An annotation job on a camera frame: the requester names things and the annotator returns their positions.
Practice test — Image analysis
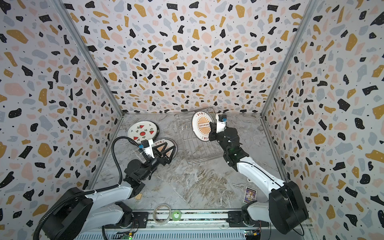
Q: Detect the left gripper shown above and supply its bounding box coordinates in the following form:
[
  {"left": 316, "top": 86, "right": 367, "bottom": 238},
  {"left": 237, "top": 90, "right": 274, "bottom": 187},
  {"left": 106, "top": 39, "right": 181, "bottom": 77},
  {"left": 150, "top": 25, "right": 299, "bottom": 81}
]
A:
[{"left": 138, "top": 142, "right": 174, "bottom": 183}]

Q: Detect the orange sunburst plate front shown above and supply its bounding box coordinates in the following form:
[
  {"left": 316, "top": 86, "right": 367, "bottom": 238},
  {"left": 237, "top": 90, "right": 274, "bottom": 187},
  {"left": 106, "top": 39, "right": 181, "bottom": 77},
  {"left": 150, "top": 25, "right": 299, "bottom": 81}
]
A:
[{"left": 154, "top": 138, "right": 169, "bottom": 146}]

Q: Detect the orange sunburst plate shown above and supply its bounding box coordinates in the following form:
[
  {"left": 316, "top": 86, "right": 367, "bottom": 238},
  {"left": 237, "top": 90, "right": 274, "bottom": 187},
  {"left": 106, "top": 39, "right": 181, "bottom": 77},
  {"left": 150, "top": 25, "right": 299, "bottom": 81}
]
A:
[
  {"left": 154, "top": 138, "right": 169, "bottom": 146},
  {"left": 192, "top": 111, "right": 214, "bottom": 142}
]

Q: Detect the watermelon blue rim plate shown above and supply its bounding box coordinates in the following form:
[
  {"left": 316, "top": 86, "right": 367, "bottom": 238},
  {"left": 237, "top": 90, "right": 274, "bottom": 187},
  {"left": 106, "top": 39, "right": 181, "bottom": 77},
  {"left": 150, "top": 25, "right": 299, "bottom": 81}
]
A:
[{"left": 127, "top": 120, "right": 159, "bottom": 144}]

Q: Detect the green rim plate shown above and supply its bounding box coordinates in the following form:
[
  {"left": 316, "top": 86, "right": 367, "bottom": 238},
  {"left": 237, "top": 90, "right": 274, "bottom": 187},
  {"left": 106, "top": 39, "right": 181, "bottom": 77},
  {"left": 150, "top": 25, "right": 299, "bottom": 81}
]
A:
[{"left": 167, "top": 139, "right": 178, "bottom": 160}]

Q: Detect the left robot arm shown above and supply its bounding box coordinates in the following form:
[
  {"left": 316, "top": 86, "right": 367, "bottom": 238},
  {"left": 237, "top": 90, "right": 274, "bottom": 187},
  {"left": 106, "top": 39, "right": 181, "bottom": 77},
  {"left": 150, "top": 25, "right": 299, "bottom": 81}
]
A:
[{"left": 33, "top": 139, "right": 178, "bottom": 240}]

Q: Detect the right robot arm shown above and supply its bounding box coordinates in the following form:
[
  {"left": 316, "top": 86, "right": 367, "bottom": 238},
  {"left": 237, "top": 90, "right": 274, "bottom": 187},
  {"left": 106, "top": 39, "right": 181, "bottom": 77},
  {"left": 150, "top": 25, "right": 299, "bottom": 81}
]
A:
[{"left": 209, "top": 122, "right": 309, "bottom": 235}]

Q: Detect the small wooden block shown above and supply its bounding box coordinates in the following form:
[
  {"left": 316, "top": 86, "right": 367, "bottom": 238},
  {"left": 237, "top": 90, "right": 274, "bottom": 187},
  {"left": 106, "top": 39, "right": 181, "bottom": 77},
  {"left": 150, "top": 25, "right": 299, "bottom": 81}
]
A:
[{"left": 135, "top": 193, "right": 143, "bottom": 200}]

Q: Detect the clear tape roll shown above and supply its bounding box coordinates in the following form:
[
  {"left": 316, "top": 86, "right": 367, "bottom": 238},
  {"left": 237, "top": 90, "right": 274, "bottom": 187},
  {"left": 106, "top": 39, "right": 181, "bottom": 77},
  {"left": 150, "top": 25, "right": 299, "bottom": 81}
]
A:
[{"left": 152, "top": 204, "right": 172, "bottom": 226}]

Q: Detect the green tape roll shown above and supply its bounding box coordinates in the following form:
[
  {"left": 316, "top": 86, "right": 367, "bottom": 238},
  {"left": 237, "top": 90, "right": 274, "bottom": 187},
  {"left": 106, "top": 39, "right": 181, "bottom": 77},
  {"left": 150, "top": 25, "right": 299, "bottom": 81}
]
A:
[{"left": 172, "top": 210, "right": 182, "bottom": 222}]

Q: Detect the colourful card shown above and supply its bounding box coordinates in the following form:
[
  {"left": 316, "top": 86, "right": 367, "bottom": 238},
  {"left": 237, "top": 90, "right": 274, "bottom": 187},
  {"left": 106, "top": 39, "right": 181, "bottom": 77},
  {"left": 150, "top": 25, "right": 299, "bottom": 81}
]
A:
[{"left": 244, "top": 187, "right": 258, "bottom": 204}]

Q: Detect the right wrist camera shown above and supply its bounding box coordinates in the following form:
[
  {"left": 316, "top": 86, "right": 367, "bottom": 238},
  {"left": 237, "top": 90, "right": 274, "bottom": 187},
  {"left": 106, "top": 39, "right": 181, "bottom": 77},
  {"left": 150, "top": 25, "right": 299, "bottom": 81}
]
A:
[{"left": 216, "top": 114, "right": 227, "bottom": 134}]

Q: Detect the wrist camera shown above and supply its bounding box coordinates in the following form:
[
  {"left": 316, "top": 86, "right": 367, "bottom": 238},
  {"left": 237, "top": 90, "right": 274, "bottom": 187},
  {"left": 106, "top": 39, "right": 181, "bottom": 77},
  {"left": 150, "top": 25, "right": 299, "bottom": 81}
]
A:
[
  {"left": 139, "top": 139, "right": 154, "bottom": 162},
  {"left": 216, "top": 114, "right": 227, "bottom": 134}
]

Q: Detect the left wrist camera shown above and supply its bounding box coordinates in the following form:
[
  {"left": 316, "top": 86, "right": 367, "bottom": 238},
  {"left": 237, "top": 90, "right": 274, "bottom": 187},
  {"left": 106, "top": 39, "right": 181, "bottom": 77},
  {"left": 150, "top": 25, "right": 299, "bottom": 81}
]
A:
[{"left": 139, "top": 139, "right": 154, "bottom": 162}]

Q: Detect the wire dish rack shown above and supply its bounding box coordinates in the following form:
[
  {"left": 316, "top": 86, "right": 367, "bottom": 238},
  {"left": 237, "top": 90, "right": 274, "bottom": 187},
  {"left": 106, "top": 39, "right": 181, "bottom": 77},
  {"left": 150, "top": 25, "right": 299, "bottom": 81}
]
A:
[{"left": 175, "top": 108, "right": 223, "bottom": 165}]

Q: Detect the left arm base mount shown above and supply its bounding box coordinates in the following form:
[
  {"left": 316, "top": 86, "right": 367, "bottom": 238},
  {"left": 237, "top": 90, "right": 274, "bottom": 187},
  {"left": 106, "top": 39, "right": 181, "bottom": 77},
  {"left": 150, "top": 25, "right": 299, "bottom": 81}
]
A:
[{"left": 105, "top": 212, "right": 149, "bottom": 230}]

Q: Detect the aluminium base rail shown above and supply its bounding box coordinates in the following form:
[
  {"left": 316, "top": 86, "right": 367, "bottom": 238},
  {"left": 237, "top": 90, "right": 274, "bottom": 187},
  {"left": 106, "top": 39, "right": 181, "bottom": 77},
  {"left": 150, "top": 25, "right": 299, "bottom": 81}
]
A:
[{"left": 75, "top": 209, "right": 317, "bottom": 240}]

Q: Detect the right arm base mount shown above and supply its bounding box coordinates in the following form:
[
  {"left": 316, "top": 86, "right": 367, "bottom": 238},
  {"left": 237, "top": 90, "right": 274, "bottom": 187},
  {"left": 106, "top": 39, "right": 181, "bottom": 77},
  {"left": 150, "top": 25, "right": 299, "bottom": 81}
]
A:
[{"left": 226, "top": 211, "right": 270, "bottom": 228}]

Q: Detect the black corrugated cable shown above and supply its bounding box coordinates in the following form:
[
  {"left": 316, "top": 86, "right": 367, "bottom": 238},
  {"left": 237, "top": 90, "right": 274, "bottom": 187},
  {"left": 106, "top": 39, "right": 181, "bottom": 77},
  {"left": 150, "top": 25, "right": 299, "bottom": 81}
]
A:
[{"left": 32, "top": 136, "right": 143, "bottom": 240}]

